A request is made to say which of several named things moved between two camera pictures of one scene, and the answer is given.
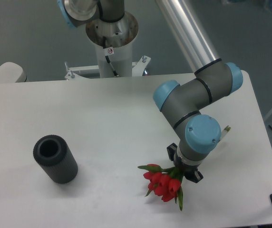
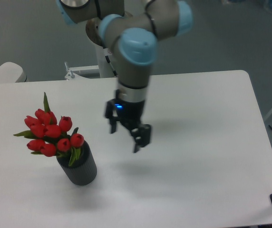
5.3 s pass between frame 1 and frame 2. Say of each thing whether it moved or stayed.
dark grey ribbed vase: moved
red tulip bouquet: moved
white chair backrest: stayed
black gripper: moved
